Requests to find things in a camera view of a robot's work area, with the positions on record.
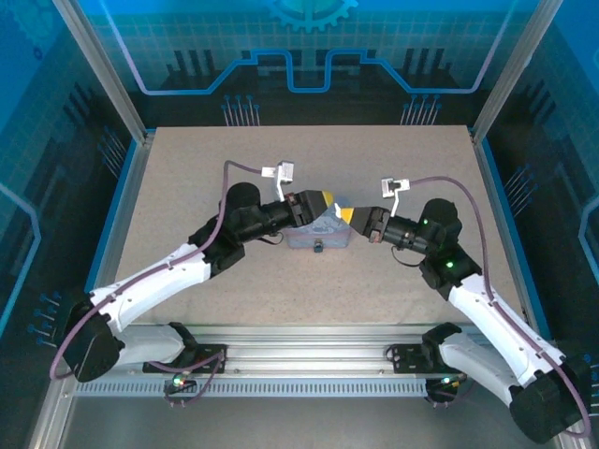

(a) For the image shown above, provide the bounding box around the slotted grey cable duct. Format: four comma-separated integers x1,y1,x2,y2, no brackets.
73,381,430,398

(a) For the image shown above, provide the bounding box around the wiring connector with LEDs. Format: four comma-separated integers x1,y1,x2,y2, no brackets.
432,372,468,390
168,371,197,393

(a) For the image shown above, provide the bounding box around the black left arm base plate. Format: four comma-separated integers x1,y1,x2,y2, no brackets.
142,343,229,375

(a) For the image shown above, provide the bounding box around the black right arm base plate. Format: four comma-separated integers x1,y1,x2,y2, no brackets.
389,343,446,375

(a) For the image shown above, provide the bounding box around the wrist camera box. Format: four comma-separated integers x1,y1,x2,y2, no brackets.
261,160,297,202
379,176,412,217

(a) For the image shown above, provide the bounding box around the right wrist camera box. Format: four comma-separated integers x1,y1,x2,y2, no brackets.
379,176,412,217

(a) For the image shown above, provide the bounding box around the aluminium corner post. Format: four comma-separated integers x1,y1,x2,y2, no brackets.
51,0,155,144
469,0,565,144

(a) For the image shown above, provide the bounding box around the light blue cartoon tin box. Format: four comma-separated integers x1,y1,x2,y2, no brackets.
285,190,353,252

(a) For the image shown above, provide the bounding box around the aluminium side rail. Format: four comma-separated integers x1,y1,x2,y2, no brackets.
77,135,155,340
470,133,553,339

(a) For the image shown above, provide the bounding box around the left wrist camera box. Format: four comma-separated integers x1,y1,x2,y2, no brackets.
261,160,297,202

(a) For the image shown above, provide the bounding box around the grey metal tray panel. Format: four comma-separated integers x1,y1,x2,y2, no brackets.
27,364,593,449

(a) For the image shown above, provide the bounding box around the aluminium front frame rail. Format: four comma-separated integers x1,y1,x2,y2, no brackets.
60,325,561,375

